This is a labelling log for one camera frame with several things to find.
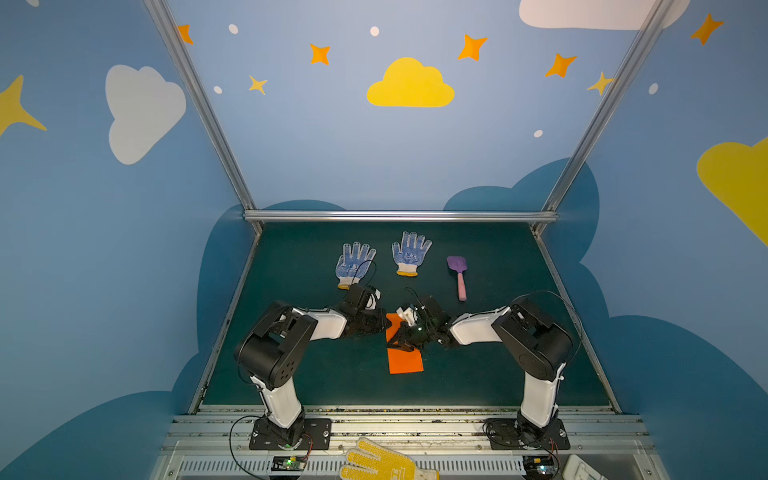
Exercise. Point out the left green circuit board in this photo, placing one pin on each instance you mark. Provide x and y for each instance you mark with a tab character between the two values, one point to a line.
288	464

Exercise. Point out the yellow dotted work glove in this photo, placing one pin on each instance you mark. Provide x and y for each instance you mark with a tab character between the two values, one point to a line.
369	460

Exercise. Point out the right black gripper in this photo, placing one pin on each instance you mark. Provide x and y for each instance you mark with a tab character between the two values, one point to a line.
414	330

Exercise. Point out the aluminium rear frame bar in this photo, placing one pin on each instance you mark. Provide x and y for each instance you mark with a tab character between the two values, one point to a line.
403	216

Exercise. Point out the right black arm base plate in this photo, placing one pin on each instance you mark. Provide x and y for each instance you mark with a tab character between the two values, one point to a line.
520	434

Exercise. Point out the right green circuit board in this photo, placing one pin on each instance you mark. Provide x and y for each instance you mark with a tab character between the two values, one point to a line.
539	468

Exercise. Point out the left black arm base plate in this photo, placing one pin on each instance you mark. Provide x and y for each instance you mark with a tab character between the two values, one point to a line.
300	436

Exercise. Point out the right blue dotted work glove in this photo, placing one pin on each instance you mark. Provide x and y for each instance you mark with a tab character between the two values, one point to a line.
410	252

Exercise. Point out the purple pink spatula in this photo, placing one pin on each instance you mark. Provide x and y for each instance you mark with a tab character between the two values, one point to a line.
458	265

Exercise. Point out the white plastic object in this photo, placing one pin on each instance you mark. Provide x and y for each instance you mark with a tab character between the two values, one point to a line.
577	468

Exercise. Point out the right aluminium frame post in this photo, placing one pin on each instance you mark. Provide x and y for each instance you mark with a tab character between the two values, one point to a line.
639	50

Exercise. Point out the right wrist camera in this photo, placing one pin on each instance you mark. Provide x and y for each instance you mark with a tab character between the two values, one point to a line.
408	314

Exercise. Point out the left aluminium frame post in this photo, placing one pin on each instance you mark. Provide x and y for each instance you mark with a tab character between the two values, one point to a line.
164	21

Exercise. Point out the green circuit board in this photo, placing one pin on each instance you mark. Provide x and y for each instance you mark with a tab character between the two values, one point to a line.
288	464
539	468

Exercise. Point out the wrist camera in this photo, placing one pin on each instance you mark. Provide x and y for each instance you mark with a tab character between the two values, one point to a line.
408	314
373	300

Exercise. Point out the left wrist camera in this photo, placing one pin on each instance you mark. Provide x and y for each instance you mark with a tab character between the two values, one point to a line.
373	300

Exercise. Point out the orange square paper sheet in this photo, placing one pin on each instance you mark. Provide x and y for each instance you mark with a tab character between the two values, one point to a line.
399	361

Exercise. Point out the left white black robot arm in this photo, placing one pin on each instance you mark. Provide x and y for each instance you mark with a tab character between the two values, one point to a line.
271	352

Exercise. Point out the left blue dotted work glove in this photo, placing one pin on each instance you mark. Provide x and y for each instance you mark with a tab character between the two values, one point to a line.
353	264

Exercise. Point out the blue dotted work glove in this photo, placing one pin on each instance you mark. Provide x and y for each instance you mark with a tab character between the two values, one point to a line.
353	264
410	252

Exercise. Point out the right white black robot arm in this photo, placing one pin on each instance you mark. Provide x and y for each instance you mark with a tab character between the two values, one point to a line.
539	345

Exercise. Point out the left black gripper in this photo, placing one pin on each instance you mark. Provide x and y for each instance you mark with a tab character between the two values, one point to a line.
377	322

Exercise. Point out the aluminium frame post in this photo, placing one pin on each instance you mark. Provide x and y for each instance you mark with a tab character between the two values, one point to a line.
639	50
164	21

